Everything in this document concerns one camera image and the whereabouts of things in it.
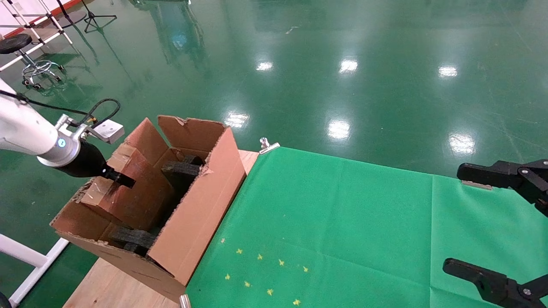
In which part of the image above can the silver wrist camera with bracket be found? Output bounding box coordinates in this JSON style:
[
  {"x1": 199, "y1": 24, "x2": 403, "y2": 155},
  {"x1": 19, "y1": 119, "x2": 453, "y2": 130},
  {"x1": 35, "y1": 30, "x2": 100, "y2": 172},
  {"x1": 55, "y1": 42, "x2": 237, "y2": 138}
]
[{"x1": 56, "y1": 113, "x2": 125, "y2": 145}]

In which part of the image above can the black round swivel stool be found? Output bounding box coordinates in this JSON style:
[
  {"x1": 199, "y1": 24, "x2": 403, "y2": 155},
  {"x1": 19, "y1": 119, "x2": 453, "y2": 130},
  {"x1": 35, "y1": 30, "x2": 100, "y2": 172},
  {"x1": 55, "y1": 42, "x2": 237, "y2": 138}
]
[{"x1": 0, "y1": 33, "x2": 66, "y2": 90}]

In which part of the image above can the large green tablecloth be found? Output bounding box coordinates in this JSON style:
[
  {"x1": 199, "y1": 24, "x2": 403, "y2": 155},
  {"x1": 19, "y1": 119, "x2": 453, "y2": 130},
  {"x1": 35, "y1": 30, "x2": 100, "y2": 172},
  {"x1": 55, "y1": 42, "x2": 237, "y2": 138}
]
[{"x1": 185, "y1": 147, "x2": 548, "y2": 308}]

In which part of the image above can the small brown cardboard box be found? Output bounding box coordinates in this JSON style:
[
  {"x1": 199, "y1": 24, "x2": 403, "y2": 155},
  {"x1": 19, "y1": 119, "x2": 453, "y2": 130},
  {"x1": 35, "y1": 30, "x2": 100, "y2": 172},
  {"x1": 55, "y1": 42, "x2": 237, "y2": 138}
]
[{"x1": 80, "y1": 143, "x2": 177, "y2": 231}]

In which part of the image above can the large open cardboard carton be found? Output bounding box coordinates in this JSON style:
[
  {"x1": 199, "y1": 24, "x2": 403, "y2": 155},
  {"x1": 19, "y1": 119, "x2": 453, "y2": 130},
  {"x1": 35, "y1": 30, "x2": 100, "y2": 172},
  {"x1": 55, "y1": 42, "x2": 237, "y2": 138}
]
[{"x1": 51, "y1": 115, "x2": 248, "y2": 303}]

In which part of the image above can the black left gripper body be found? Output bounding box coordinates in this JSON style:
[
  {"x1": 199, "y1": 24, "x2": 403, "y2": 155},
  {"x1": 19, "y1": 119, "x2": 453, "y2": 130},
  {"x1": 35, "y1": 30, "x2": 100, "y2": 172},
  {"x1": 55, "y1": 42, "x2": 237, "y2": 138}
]
[{"x1": 55, "y1": 140, "x2": 112, "y2": 179}]

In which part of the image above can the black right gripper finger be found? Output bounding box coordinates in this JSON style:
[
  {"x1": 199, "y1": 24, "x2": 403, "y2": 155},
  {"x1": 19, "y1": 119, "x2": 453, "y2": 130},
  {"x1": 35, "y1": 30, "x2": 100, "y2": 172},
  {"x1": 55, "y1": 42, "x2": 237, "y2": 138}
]
[
  {"x1": 456, "y1": 159, "x2": 548, "y2": 216},
  {"x1": 442, "y1": 258, "x2": 548, "y2": 308}
]

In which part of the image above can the white pipe rack frame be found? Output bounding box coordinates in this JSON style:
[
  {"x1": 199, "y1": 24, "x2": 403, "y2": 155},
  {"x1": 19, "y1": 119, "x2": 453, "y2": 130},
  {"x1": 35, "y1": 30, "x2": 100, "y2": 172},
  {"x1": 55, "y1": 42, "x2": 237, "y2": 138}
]
[{"x1": 0, "y1": 0, "x2": 74, "y2": 72}]

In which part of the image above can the black foam block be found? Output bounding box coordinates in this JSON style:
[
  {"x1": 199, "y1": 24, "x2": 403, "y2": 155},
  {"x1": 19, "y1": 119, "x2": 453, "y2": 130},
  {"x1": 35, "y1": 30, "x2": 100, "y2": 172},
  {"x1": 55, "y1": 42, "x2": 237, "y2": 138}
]
[
  {"x1": 108, "y1": 226, "x2": 157, "y2": 257},
  {"x1": 161, "y1": 155, "x2": 205, "y2": 182}
]

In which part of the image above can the white pipe table frame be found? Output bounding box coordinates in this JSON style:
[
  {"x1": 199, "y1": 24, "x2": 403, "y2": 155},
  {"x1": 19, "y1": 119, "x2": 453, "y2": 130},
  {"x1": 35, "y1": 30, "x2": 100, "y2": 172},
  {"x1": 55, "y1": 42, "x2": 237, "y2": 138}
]
[{"x1": 0, "y1": 233, "x2": 70, "y2": 308}]

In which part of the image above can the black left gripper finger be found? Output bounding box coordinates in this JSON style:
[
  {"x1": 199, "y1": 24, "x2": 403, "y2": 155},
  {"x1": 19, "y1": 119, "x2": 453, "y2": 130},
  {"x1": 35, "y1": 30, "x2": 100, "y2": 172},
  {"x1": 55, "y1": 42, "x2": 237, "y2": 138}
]
[{"x1": 105, "y1": 167, "x2": 137, "y2": 189}]

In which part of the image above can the black tripod stand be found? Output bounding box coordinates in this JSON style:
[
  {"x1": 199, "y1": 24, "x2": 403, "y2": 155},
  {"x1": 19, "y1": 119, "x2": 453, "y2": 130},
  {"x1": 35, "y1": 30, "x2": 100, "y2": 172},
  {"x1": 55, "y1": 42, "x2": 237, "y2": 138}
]
[{"x1": 80, "y1": 0, "x2": 117, "y2": 34}]

